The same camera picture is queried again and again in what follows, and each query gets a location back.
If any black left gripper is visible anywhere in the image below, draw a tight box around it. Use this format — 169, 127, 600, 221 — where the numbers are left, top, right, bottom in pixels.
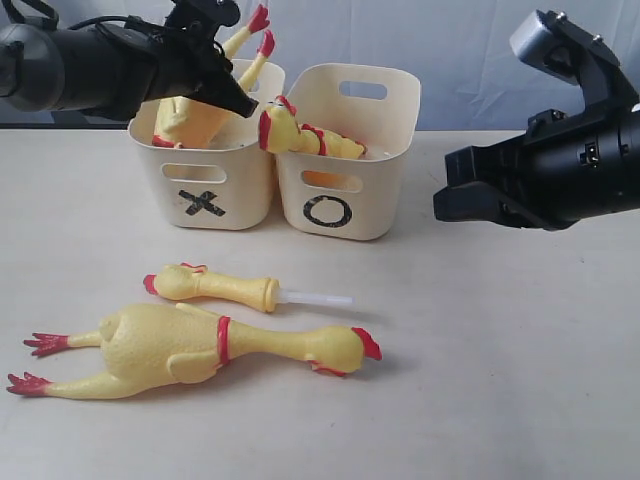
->
89, 17, 258, 122

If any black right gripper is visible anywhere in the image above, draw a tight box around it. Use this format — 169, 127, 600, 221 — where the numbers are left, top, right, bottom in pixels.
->
433, 110, 639, 231

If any headless rubber chicken body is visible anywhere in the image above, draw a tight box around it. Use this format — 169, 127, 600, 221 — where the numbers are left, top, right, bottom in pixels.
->
152, 3, 275, 149

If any whole yellow rubber chicken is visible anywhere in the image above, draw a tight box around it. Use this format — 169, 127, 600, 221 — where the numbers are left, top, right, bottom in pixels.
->
257, 95, 367, 192

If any chicken head with white tube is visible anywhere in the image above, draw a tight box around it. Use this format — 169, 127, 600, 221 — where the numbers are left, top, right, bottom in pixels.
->
143, 263, 354, 313

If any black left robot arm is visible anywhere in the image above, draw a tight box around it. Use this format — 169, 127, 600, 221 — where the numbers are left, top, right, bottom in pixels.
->
1, 16, 258, 121

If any cream bin marked X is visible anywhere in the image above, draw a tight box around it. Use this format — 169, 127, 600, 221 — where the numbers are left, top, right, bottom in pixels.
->
128, 62, 285, 230

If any cream bin marked O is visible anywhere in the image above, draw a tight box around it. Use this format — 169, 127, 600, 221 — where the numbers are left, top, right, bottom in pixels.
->
275, 63, 421, 241

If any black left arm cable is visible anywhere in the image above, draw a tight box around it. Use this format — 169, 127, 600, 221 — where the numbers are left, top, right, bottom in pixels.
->
0, 0, 151, 46

